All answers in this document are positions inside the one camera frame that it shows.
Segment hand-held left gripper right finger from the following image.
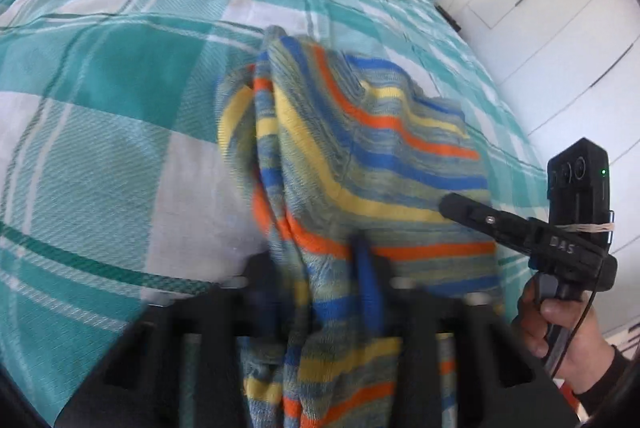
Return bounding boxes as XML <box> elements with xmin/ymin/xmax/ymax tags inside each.
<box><xmin>350</xmin><ymin>235</ymin><xmax>581</xmax><ymax>428</ymax></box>

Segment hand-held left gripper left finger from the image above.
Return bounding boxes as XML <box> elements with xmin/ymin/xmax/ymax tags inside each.
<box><xmin>55</xmin><ymin>253</ymin><xmax>288</xmax><ymax>428</ymax></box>

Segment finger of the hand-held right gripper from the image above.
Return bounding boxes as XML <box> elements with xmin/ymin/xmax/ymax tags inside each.
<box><xmin>438</xmin><ymin>193</ymin><xmax>533</xmax><ymax>259</ymax></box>

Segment striped multicolour sock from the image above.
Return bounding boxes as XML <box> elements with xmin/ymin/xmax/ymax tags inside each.
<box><xmin>215</xmin><ymin>26</ymin><xmax>506</xmax><ymax>428</ymax></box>

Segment person's right forearm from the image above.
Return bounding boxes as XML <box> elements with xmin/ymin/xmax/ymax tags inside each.
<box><xmin>570</xmin><ymin>345</ymin><xmax>638</xmax><ymax>420</ymax></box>

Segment person's right hand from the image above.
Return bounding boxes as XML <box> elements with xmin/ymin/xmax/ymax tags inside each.
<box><xmin>510</xmin><ymin>280</ymin><xmax>617</xmax><ymax>396</ymax></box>

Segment teal plaid bed blanket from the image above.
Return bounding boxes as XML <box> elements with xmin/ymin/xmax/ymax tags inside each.
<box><xmin>0</xmin><ymin>0</ymin><xmax>551</xmax><ymax>424</ymax></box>

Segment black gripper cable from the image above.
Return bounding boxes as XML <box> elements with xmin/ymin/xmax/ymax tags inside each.
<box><xmin>550</xmin><ymin>253</ymin><xmax>613</xmax><ymax>378</ymax></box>

